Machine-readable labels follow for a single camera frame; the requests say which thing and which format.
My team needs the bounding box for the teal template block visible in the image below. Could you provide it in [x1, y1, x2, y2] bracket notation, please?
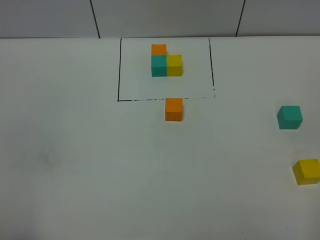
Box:
[151, 55, 167, 77]

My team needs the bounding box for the yellow template block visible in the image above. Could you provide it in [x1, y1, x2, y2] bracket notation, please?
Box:
[166, 55, 183, 77]

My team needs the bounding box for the orange template block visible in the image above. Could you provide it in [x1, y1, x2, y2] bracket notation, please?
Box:
[151, 44, 167, 56]

